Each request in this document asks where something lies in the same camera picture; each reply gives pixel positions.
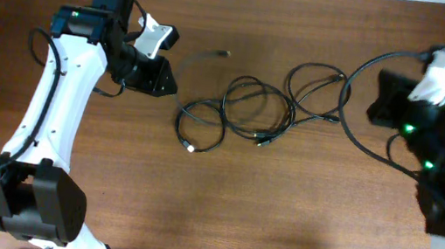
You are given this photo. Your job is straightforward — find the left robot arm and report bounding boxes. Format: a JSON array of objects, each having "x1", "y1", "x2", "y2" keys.
[{"x1": 0, "y1": 0, "x2": 179, "y2": 249}]

